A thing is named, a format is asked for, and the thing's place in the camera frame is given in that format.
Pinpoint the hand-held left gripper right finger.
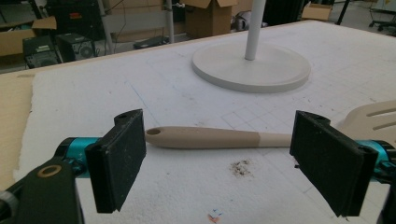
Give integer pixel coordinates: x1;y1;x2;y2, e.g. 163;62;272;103
289;110;379;217

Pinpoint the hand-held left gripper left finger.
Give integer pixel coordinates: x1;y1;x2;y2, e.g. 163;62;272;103
84;108;148;215

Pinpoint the beige slotted spatula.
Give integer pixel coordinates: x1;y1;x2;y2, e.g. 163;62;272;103
145;99;396;149

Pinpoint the white foam mat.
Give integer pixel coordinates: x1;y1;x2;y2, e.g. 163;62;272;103
12;20;396;224

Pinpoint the black computer case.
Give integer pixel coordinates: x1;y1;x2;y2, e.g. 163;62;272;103
55;33;95;63

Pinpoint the white round stand base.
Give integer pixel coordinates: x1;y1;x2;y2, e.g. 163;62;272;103
191;41;312;94

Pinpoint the black flat device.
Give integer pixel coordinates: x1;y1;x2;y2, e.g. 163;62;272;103
133;35;170;50

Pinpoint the black electronic device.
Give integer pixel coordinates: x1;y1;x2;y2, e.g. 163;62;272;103
21;35;61;70

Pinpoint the small cardboard box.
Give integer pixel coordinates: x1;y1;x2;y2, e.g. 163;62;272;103
301;2;333;22

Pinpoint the grey metal pole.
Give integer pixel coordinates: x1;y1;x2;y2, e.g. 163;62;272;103
163;0;176;45

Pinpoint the white stand pole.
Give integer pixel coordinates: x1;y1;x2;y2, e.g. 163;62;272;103
244;0;267;62

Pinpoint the open cardboard box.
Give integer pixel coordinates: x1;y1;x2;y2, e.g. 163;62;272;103
180;0;239;39

